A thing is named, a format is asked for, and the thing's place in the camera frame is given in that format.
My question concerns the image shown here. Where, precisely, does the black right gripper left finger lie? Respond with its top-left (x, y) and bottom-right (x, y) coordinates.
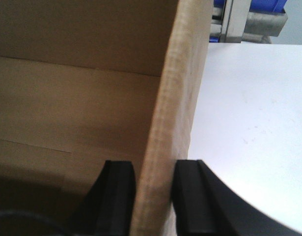
top-left (68, 160), bottom-right (136, 236)

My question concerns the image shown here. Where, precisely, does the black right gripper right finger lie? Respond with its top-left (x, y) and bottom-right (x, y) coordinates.
top-left (173, 160), bottom-right (302, 236)

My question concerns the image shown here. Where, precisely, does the brown cardboard box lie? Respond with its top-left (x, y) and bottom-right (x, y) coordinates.
top-left (0, 0), bottom-right (213, 236)

